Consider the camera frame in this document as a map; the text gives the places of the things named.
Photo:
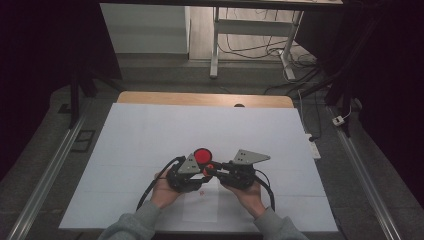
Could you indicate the white desk frame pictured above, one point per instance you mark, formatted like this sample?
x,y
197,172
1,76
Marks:
x,y
253,27

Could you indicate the small white paper sheet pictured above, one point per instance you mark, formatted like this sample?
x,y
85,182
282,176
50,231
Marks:
x,y
205,208

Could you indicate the dark curtain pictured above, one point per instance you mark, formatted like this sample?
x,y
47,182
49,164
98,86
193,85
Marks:
x,y
40,50
390,66

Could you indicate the small red stamp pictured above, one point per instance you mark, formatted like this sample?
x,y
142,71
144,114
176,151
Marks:
x,y
210,167

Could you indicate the black metal stand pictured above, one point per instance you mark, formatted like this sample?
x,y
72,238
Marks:
x,y
346,106
74,100

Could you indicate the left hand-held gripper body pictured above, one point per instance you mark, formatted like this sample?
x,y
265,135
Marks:
x,y
183,180

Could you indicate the round red ink pad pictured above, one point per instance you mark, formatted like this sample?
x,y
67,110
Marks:
x,y
203,155

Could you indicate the aluminium floor rail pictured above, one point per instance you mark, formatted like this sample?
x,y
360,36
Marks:
x,y
46,180
363,180

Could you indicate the pale grey cabinet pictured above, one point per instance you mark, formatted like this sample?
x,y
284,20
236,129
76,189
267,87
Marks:
x,y
143,28

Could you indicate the dark round table grommet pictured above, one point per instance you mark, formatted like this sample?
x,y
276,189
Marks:
x,y
239,105

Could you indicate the black floor socket plate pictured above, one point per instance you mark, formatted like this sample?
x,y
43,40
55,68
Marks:
x,y
83,141

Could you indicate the red stamp cap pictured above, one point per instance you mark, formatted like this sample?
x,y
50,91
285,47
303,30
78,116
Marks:
x,y
207,172

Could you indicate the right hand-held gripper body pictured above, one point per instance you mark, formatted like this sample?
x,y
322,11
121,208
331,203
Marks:
x,y
238,176

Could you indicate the small white adapter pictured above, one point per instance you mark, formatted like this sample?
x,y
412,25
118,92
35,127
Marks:
x,y
338,120

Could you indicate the person's left hand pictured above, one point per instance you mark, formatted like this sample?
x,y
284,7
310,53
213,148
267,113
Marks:
x,y
165,195

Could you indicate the person's right hand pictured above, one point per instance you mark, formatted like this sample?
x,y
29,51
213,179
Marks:
x,y
248,198

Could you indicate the large white table cover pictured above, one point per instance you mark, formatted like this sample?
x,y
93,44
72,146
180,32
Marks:
x,y
150,133

